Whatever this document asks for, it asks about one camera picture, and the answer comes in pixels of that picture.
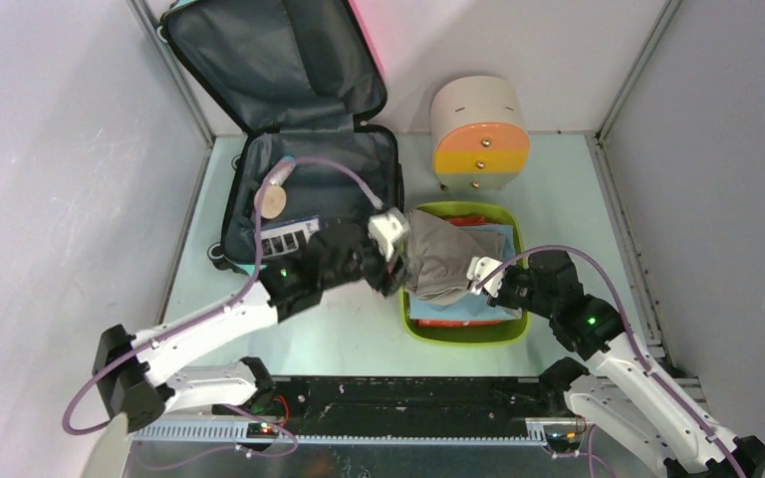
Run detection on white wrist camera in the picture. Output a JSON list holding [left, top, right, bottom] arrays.
[[466, 256, 505, 298], [368, 208, 410, 261]]

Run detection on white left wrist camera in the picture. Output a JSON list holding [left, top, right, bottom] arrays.
[[368, 208, 410, 261]]

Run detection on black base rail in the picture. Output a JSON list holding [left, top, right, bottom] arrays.
[[239, 375, 590, 440]]

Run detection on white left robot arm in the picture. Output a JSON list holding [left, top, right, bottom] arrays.
[[93, 210, 409, 433]]

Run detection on green plastic bin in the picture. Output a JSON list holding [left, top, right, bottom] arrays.
[[398, 201, 530, 346]]

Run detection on light blue garment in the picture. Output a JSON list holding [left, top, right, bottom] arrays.
[[407, 224, 521, 328]]

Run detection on grey ribbed garment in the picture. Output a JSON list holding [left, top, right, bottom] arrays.
[[404, 209, 515, 306]]

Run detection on pink and teal kids suitcase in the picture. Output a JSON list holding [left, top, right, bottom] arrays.
[[158, 0, 404, 273]]

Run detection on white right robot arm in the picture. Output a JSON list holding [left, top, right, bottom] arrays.
[[467, 246, 765, 477]]

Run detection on pink tube with teal cap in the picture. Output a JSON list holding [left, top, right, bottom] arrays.
[[264, 155, 297, 187]]

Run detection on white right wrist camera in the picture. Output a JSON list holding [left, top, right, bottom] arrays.
[[466, 256, 505, 298]]

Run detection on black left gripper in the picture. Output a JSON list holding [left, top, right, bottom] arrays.
[[321, 216, 415, 297]]

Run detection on beige orange round storage box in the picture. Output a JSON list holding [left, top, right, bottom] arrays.
[[429, 75, 531, 191]]

